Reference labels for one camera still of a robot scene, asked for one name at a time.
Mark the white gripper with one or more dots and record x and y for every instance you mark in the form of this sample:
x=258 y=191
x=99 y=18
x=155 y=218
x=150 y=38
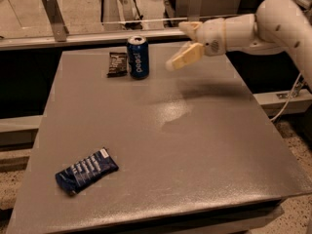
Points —
x=212 y=36

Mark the blue pepsi can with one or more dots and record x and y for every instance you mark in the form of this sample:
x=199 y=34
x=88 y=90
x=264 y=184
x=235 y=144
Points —
x=138 y=56

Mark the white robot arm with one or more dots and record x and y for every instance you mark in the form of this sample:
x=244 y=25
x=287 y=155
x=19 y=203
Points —
x=276 y=26

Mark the black snack bar wrapper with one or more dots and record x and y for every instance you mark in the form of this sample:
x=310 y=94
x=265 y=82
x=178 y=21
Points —
x=117 y=65

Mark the blue snack bar wrapper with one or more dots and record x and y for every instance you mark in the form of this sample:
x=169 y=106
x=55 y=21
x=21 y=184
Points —
x=85 y=172

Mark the right metal rail bracket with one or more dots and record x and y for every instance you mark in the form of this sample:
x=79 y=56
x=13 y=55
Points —
x=194 y=9

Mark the metal rail bracket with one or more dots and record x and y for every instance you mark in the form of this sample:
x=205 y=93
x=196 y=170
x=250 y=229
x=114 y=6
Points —
x=194 y=9
x=56 y=21

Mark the left metal rail bracket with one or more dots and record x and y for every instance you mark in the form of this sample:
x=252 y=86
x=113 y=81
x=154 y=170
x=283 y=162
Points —
x=56 y=21

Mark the metal guard rail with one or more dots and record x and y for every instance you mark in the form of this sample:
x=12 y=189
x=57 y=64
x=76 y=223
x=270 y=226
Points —
x=89 y=40

